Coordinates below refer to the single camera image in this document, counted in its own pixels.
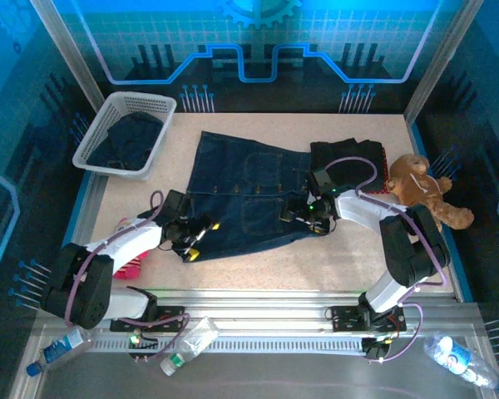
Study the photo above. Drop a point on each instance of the black controller board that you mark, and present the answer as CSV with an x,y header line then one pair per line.
x,y
373,348

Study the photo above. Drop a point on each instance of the aluminium frame rail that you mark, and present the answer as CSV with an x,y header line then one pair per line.
x,y
253,303

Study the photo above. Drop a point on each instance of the blue label water bottle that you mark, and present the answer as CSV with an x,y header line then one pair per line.
x,y
60,347
453,355

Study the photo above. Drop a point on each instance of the aluminium frame post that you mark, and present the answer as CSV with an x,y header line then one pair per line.
x,y
66,52
441,58

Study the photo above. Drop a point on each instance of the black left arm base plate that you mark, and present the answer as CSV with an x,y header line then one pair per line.
x,y
172,311

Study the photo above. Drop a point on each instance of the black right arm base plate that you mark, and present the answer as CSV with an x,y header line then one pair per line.
x,y
345,318

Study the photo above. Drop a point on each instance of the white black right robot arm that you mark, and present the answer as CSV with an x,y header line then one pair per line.
x,y
407,249

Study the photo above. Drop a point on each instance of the brown teddy bear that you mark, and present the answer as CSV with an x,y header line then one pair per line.
x,y
416,170

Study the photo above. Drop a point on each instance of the white pink plush doll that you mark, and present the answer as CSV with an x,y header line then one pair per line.
x,y
129,268

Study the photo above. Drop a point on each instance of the white plastic mesh basket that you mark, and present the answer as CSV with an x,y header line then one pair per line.
x,y
108,120

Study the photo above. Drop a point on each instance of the red polka dot skirt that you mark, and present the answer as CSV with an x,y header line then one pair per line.
x,y
384,166

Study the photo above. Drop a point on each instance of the dark denim skirt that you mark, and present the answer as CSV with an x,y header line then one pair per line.
x,y
241,174
129,141

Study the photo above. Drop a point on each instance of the clear bottle green cap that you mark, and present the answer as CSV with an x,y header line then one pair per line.
x,y
199,332

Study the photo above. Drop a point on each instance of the black skirt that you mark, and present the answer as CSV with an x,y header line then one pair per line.
x,y
345,145

